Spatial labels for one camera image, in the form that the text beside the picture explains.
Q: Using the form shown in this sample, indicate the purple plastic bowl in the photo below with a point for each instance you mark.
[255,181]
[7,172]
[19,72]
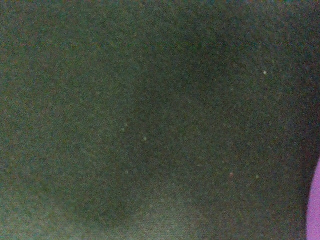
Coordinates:
[313,207]

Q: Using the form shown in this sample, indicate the black tablecloth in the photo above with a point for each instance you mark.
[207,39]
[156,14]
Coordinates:
[158,119]

